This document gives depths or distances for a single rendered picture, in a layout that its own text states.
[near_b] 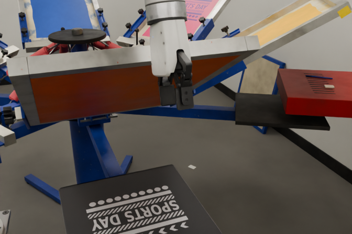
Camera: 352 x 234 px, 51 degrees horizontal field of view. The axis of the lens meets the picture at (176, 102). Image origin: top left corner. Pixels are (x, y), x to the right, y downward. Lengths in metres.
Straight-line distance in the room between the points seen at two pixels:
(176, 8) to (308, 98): 1.27
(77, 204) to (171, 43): 0.84
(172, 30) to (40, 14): 2.44
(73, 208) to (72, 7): 2.05
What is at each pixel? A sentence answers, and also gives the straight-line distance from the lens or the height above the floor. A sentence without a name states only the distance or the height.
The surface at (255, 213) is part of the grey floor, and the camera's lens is 2.84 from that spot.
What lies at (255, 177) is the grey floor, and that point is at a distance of 3.21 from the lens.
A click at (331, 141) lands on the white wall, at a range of 3.43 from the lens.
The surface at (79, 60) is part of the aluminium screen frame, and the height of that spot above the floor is 1.54.
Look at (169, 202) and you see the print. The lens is 1.33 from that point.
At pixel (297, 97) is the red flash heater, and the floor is 1.10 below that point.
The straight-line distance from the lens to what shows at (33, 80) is 0.86.
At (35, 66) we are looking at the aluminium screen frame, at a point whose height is 1.54.
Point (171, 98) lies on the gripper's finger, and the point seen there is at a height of 1.48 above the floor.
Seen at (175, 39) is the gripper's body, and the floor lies 1.61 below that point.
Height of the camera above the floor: 1.76
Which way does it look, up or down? 23 degrees down
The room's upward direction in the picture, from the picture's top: straight up
